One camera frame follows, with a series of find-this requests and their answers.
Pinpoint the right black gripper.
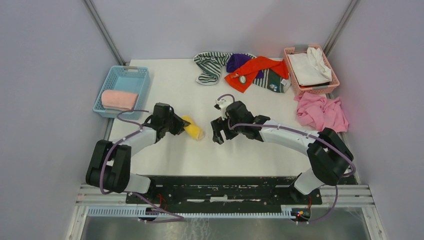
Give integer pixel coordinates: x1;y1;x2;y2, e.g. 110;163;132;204
210;114;244;145

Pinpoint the yellow towel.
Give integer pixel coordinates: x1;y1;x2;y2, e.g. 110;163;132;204
181;115;205;141

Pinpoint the orange towel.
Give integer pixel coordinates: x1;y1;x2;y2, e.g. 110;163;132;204
224;56;290;93

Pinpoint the light pink towel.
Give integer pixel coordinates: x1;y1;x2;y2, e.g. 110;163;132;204
100;89;139;111

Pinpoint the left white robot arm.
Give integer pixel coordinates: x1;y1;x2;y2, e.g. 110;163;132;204
85;103;190;204

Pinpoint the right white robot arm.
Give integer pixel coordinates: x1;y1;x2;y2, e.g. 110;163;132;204
211;99;356;204

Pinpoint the blue plastic basket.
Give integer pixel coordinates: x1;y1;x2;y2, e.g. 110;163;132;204
92;65;151;120

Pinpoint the green white striped towel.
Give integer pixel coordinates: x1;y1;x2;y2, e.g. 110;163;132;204
193;51;233;86

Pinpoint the dark green striped towel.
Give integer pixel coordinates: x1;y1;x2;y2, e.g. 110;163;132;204
253;69;291;93

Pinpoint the purple towel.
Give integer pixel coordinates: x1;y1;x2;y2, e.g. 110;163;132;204
226;53;256;73

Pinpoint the pink plastic basket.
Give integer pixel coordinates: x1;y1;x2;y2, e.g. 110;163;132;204
283;44;340;95

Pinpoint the bright pink cloth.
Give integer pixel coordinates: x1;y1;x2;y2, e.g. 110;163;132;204
294;92;349;133

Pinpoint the white cloth in basket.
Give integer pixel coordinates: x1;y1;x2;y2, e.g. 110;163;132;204
288;47;332;87

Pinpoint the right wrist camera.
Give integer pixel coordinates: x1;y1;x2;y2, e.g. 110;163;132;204
214;98;231;120

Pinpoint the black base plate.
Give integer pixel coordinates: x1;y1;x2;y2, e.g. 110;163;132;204
126;176;324;214

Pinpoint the white cable duct rail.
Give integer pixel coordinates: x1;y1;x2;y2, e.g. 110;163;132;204
87;206;295;220

